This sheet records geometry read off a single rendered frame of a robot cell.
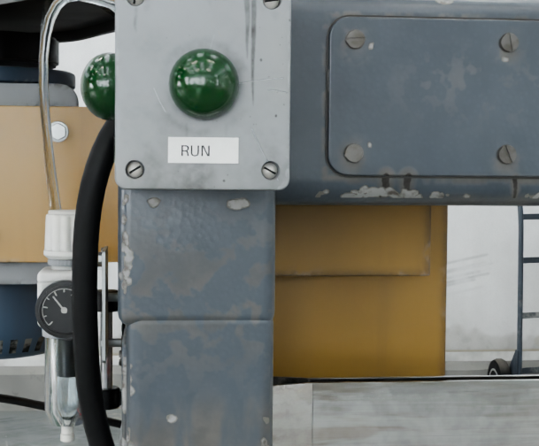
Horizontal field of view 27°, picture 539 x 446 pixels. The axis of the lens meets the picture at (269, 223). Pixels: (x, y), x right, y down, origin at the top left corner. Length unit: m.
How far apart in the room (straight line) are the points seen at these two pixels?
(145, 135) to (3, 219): 0.44
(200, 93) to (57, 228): 0.29
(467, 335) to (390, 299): 5.17
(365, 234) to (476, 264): 5.20
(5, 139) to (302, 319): 0.28
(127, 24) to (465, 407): 0.36
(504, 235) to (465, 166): 5.46
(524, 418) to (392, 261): 0.14
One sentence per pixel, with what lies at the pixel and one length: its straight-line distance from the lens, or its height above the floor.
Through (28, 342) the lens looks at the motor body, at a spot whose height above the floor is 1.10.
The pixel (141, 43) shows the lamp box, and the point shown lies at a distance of 0.48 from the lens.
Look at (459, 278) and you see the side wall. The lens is 5.96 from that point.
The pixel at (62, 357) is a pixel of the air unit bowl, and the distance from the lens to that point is 0.74.
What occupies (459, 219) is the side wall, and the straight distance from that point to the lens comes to 5.93.
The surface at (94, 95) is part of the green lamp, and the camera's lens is 0.49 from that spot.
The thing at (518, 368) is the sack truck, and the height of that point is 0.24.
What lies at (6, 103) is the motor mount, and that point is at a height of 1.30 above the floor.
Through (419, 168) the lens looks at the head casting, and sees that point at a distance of 0.54.
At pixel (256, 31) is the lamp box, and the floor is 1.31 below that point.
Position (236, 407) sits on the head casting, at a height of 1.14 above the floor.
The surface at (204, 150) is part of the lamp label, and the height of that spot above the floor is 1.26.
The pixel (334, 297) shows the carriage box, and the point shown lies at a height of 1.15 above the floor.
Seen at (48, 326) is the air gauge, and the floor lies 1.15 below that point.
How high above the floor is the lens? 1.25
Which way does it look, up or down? 3 degrees down
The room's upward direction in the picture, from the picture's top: straight up
